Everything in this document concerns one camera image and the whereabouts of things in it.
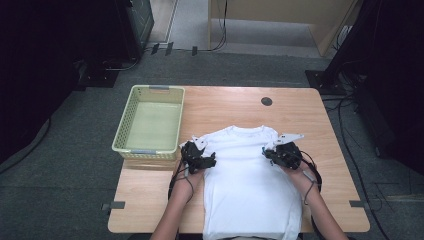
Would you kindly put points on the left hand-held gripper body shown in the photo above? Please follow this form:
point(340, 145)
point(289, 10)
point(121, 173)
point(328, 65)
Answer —
point(191, 155)

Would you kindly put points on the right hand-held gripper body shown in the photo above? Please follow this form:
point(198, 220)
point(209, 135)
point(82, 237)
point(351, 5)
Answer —
point(288, 156)

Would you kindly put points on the white t-shirt with blue print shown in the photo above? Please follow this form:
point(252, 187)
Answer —
point(246, 186)

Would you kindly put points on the pale green plastic basket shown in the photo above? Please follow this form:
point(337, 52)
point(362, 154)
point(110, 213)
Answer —
point(153, 126)

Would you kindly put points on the person's right hand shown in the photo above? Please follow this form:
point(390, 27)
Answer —
point(301, 180)

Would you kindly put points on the person's left hand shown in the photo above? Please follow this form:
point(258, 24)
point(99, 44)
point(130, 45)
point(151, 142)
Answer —
point(185, 183)

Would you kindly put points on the black round table grommet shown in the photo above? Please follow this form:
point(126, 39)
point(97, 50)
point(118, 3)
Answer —
point(266, 101)

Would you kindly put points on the black stand base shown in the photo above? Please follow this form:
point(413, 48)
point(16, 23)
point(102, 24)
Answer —
point(100, 78)
point(320, 81)

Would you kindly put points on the grey tape strip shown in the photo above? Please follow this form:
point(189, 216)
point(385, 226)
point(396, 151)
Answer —
point(116, 204)
point(356, 203)

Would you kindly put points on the dark floor tape piece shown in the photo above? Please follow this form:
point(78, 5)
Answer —
point(169, 48)
point(155, 48)
point(194, 50)

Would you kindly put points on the white power strip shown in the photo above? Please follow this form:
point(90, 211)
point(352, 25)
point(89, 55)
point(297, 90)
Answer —
point(344, 32)

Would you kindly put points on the dark curtain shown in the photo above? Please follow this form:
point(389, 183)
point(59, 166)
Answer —
point(393, 66)
point(40, 66)

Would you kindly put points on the black equipment cabinet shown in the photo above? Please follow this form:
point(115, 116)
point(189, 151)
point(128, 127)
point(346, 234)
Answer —
point(136, 23)

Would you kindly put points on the beige wooden cabinet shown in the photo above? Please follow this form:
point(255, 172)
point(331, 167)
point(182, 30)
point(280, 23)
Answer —
point(266, 10)

